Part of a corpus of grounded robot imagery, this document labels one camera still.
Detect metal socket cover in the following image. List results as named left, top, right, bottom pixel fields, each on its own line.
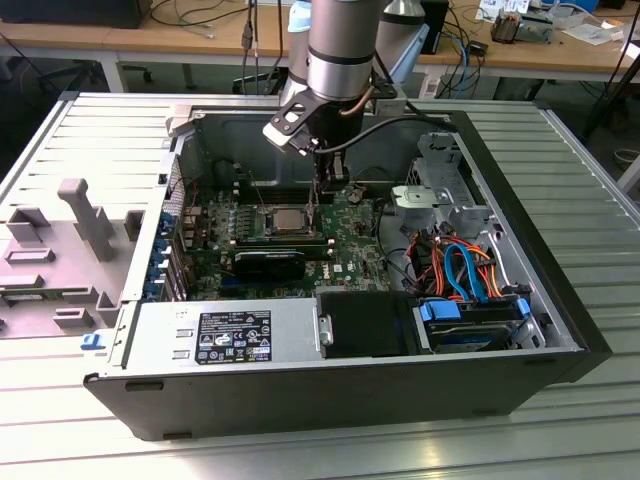
left=304, top=187, right=322, bottom=237

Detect green motherboard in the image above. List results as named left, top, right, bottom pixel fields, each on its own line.
left=182, top=182, right=396, bottom=302

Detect silver metal drive bracket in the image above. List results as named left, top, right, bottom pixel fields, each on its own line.
left=389, top=183, right=437, bottom=227

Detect hard disk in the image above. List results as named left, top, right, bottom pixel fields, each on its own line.
left=427, top=319, right=516, bottom=354

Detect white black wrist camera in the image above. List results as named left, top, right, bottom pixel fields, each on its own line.
left=261, top=92, right=322, bottom=157

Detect CPU socket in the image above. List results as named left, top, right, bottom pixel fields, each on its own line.
left=262, top=203, right=324, bottom=237

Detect perforated metal drive cage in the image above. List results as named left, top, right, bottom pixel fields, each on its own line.
left=407, top=130, right=506, bottom=261

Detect black camera cable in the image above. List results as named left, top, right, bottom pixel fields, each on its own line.
left=312, top=113, right=454, bottom=154

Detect black computer tower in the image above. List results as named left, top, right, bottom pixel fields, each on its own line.
left=0, top=0, right=154, bottom=30

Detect white papers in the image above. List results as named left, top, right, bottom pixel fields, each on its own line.
left=559, top=12, right=626, bottom=47

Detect blue data cable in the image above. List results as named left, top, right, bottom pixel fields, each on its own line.
left=442, top=243, right=492, bottom=306

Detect wooden desk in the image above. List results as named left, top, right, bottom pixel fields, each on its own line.
left=0, top=4, right=640, bottom=71

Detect white printed box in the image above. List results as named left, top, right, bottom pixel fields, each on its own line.
left=477, top=0, right=532, bottom=21

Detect copper coil transformer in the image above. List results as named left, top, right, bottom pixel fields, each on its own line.
left=490, top=12, right=524, bottom=45

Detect blue disk carrier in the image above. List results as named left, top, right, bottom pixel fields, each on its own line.
left=418, top=295, right=532, bottom=351

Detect black box on desk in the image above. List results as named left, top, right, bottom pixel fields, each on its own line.
left=422, top=0, right=450, bottom=56

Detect black graphics card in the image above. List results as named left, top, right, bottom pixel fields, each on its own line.
left=232, top=248, right=307, bottom=282

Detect grey parts rack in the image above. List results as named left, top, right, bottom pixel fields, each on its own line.
left=0, top=177, right=146, bottom=341

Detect silver power supply unit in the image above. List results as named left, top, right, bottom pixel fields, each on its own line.
left=119, top=298, right=321, bottom=369

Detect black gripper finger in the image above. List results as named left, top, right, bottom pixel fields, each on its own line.
left=312, top=148, right=352, bottom=206

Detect wire locking lever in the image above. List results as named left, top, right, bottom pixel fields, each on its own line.
left=249, top=174, right=268, bottom=208

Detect orange red power wires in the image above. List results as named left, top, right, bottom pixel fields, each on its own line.
left=409, top=232, right=501, bottom=301

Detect black tripod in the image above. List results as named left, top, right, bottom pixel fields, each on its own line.
left=582, top=39, right=640, bottom=144

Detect black PC case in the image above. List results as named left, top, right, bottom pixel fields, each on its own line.
left=82, top=92, right=614, bottom=442

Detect silver CPU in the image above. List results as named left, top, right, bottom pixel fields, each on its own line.
left=272, top=208, right=307, bottom=232

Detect thin black wire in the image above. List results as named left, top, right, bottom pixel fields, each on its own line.
left=352, top=166, right=396, bottom=187

